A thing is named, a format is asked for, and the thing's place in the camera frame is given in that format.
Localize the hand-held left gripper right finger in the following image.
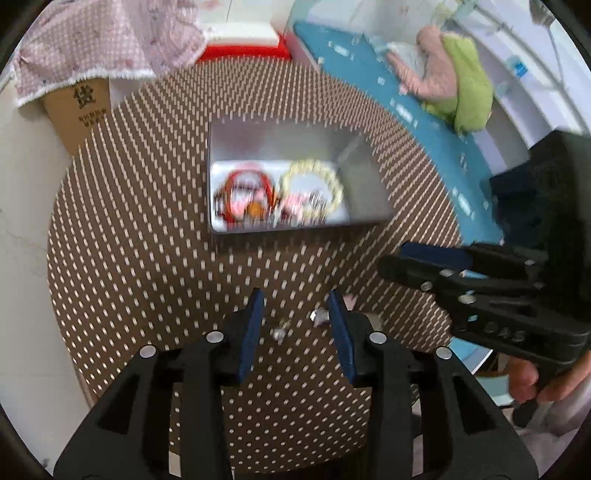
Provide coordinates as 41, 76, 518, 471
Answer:
325, 290, 539, 480

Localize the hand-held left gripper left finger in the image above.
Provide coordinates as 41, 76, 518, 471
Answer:
54, 288, 267, 480

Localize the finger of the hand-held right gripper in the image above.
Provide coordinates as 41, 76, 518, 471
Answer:
421, 278, 546, 325
378, 242, 546, 288

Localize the silver metal tin box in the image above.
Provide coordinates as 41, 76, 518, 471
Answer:
206, 117, 396, 237

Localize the cream bead bracelet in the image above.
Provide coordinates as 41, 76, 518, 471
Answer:
278, 158, 345, 219

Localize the small pink white charm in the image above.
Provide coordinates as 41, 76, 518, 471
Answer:
284, 193, 317, 221

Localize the red string bracelet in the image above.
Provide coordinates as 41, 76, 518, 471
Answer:
222, 168, 278, 217

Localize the person's right hand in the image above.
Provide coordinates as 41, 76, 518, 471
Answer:
507, 354, 590, 404

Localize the teal fish print mattress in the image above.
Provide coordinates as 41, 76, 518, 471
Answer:
294, 21, 509, 246

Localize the brown polka-dot round table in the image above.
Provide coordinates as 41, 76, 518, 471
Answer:
46, 56, 464, 476

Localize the green quilt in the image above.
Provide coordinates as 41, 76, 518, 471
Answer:
421, 36, 496, 136

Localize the pink quilt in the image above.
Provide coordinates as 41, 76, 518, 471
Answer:
387, 25, 463, 101

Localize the white pillow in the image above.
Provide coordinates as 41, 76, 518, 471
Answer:
382, 41, 426, 71

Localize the brown cardboard box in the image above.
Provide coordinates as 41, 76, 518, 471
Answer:
43, 75, 115, 158

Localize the red ottoman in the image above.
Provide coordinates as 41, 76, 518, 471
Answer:
196, 34, 293, 64

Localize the flat white box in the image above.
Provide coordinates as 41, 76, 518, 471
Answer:
202, 0, 288, 48

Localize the pink checkered cloth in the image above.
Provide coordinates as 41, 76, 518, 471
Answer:
11, 0, 209, 110

